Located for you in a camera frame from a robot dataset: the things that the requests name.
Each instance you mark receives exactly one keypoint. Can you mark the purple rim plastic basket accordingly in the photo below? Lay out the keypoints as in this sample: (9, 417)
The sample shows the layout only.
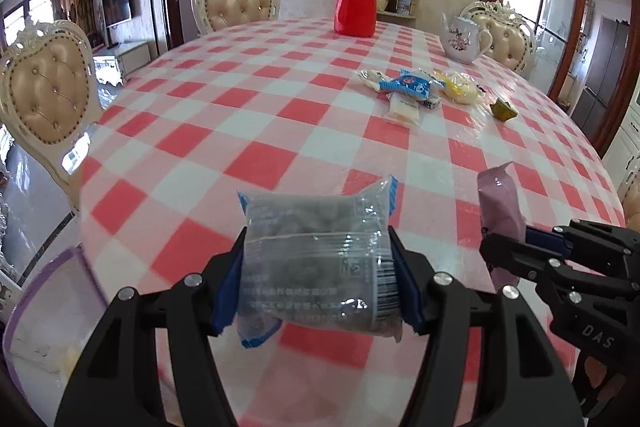
(45, 332)

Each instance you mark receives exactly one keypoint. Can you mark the small gold green packet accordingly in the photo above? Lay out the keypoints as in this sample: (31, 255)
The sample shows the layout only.
(504, 111)

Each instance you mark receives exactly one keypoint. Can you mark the white packet with beige pieces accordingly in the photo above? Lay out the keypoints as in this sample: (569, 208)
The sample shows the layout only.
(369, 78)

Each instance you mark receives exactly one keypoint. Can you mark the white television cabinet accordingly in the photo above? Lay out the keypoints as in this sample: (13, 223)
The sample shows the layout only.
(122, 62)

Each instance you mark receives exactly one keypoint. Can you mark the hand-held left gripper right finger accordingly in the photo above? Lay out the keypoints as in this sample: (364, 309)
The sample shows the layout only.
(407, 292)

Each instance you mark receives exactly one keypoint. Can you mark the blue cartoon print packet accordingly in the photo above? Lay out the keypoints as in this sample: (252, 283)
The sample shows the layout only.
(410, 86)

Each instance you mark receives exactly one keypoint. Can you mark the clear blue-edged nut packet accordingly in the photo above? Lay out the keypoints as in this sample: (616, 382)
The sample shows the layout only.
(315, 267)

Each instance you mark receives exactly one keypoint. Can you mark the blue white tin can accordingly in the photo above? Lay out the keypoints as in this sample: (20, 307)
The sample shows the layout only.
(406, 5)

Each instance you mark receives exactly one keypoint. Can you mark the red white checked tablecloth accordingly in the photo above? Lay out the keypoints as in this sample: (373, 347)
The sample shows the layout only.
(250, 132)

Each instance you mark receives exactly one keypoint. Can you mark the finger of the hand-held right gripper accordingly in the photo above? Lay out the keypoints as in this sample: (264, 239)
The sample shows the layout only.
(545, 238)
(510, 254)

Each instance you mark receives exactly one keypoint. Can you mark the dark refrigerator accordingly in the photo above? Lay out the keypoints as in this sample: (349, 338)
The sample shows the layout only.
(605, 77)

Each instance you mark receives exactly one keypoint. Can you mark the yellow snack packet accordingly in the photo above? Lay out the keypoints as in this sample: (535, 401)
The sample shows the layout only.
(460, 89)

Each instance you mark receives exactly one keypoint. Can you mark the clear packet with pale cake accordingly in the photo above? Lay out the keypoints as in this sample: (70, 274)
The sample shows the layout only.
(405, 109)

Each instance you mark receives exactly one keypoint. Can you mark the brown glass bottle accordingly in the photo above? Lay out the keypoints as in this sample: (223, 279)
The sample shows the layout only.
(393, 1)

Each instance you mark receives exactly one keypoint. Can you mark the white floral teapot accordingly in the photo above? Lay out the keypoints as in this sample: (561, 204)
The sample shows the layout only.
(462, 39)

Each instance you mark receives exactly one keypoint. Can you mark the red thermos jug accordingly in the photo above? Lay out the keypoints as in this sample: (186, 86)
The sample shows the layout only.
(355, 4)

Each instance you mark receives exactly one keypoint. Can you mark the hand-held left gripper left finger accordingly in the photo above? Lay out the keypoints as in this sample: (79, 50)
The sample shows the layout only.
(225, 297)

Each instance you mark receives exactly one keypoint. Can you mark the pink packet with dark snack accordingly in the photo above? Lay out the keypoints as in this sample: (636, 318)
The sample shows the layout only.
(500, 207)

